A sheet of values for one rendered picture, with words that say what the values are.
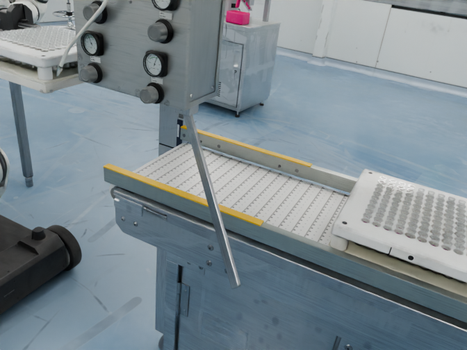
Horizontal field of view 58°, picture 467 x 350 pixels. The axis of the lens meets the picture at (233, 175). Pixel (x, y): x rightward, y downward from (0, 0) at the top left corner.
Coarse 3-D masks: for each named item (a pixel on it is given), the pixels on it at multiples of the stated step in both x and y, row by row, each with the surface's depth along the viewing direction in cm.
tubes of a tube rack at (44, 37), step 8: (16, 32) 95; (24, 32) 95; (32, 32) 96; (40, 32) 97; (48, 32) 98; (56, 32) 99; (64, 32) 100; (24, 40) 90; (32, 40) 90; (40, 40) 90; (48, 40) 90; (56, 40) 92; (64, 40) 93
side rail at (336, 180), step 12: (204, 144) 102; (216, 144) 101; (228, 144) 99; (240, 156) 99; (252, 156) 97; (264, 156) 96; (276, 168) 96; (288, 168) 94; (300, 168) 93; (312, 168) 91; (324, 168) 92; (312, 180) 92; (324, 180) 91; (336, 180) 90; (348, 180) 89
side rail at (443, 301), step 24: (144, 192) 79; (168, 192) 76; (264, 240) 70; (288, 240) 68; (312, 240) 68; (336, 264) 66; (360, 264) 64; (384, 288) 63; (408, 288) 61; (432, 288) 60; (456, 312) 59
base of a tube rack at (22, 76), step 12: (0, 60) 93; (0, 72) 89; (12, 72) 87; (24, 72) 87; (36, 72) 88; (60, 72) 90; (72, 72) 91; (24, 84) 87; (36, 84) 85; (48, 84) 84; (60, 84) 87; (72, 84) 90
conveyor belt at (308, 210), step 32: (160, 160) 95; (192, 160) 96; (224, 160) 98; (192, 192) 84; (224, 192) 85; (256, 192) 86; (288, 192) 88; (320, 192) 89; (288, 224) 77; (320, 224) 78
